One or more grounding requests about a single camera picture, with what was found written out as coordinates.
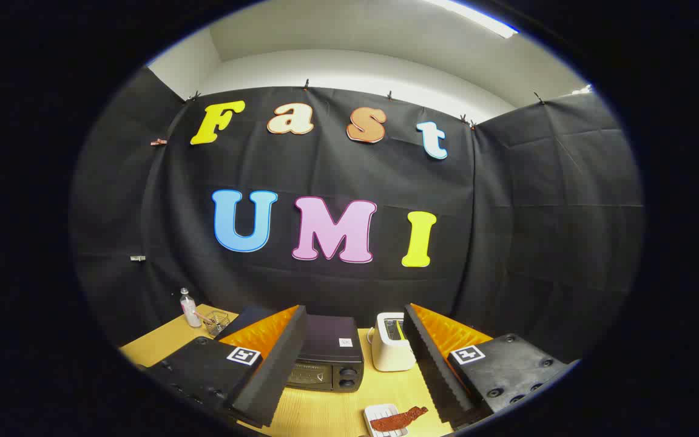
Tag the white toaster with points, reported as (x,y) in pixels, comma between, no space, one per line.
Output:
(389,355)

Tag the red-brown meat slice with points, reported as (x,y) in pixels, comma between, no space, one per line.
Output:
(395,420)

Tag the small orange clip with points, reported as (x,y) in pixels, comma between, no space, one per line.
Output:
(158,142)

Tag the red striped stick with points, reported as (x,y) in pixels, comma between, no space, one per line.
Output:
(205,317)

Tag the clear plastic bottle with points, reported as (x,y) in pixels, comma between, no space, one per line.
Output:
(190,312)

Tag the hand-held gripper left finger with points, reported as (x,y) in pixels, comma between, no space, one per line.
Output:
(276,364)

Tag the white rectangular plate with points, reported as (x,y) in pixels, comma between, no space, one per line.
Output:
(377,413)

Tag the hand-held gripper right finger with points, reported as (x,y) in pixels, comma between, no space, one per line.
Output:
(431,364)

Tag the black toaster oven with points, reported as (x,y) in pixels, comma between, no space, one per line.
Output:
(331,340)

